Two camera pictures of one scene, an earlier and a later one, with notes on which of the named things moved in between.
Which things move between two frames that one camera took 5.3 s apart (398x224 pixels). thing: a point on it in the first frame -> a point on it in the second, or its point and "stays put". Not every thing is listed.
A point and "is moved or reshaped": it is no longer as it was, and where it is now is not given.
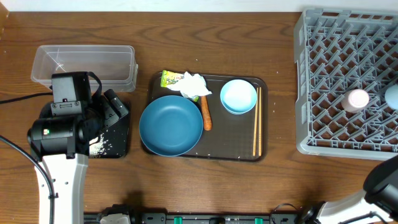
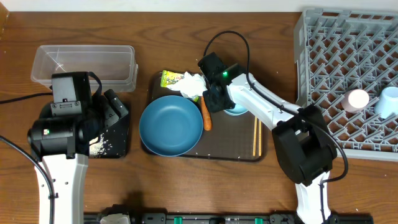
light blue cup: [391, 96] is moved or reshaped
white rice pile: [97, 149] stays put
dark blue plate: [170, 126] stays put
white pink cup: [355, 100] stays put
